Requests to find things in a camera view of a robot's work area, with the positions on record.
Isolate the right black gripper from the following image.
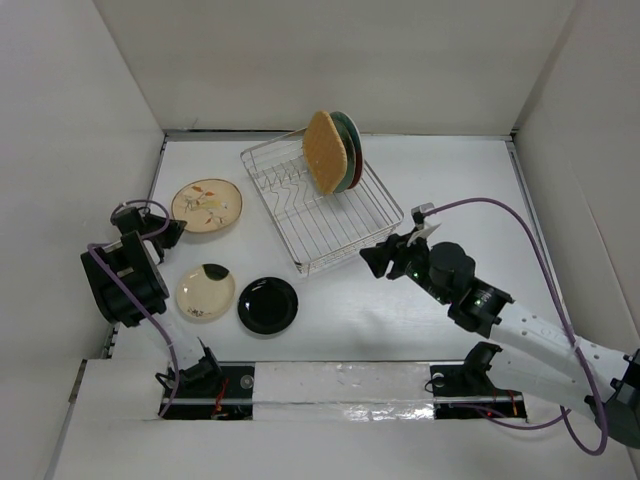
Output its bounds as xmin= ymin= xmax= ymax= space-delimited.
xmin=360 ymin=227 xmax=451 ymax=305

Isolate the beige bird pattern plate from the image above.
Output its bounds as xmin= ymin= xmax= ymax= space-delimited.
xmin=171 ymin=178 xmax=243 ymax=234

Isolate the square woven bamboo tray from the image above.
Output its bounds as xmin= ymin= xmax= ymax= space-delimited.
xmin=302 ymin=111 xmax=348 ymax=195

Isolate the light green flower plate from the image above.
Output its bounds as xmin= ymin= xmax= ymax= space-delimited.
xmin=332 ymin=116 xmax=356 ymax=193

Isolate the red and teal plate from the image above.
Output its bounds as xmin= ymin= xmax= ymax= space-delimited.
xmin=330 ymin=111 xmax=364 ymax=190

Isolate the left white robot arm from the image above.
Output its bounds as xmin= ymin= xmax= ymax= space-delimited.
xmin=81 ymin=200 xmax=226 ymax=397

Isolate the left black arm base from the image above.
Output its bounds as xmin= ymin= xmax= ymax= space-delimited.
xmin=164 ymin=363 xmax=255 ymax=421

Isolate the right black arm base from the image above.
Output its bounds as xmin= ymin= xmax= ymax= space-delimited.
xmin=424 ymin=363 xmax=527 ymax=420

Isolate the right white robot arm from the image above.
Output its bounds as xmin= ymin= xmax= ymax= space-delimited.
xmin=359 ymin=234 xmax=639 ymax=448

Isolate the plain beige plate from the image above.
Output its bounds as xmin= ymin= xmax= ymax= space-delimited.
xmin=175 ymin=263 xmax=236 ymax=324

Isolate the black round plate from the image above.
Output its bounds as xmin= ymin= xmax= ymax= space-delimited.
xmin=237 ymin=277 xmax=299 ymax=336

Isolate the silver wire dish rack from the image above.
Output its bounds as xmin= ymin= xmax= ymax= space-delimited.
xmin=240 ymin=130 xmax=404 ymax=276

